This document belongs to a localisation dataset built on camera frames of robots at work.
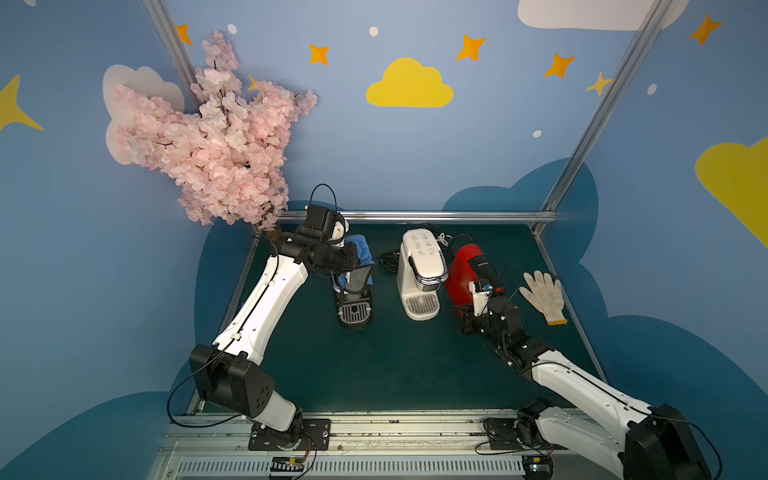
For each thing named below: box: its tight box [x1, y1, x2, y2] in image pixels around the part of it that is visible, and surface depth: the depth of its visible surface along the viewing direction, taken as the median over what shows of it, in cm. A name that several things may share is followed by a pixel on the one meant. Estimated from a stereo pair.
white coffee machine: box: [397, 228, 449, 322], surface depth 87 cm
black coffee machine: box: [331, 264, 373, 327], surface depth 84 cm
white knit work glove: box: [519, 270, 568, 326], surface depth 103 cm
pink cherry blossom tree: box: [113, 31, 318, 229], surface depth 66 cm
